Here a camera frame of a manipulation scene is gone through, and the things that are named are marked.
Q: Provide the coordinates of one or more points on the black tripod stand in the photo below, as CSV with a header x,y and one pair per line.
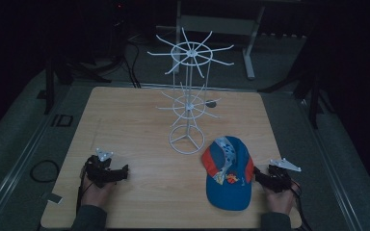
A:
x,y
314,96
49,86

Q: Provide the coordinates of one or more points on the person's right hand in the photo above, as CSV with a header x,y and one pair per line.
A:
x,y
281,200

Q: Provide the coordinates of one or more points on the black floor socket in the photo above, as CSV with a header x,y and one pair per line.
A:
x,y
62,120

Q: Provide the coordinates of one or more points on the dark round table grommet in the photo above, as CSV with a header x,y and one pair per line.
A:
x,y
211,103

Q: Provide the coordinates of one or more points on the person's left hand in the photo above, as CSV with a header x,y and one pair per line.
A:
x,y
97,194

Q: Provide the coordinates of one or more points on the blue and orange cap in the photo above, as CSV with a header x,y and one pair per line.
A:
x,y
228,173

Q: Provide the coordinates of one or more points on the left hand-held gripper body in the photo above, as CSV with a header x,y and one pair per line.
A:
x,y
101,171

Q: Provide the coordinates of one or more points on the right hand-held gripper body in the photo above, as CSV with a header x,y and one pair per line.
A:
x,y
279,179

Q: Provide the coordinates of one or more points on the white metal desk frame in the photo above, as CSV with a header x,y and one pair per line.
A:
x,y
218,25

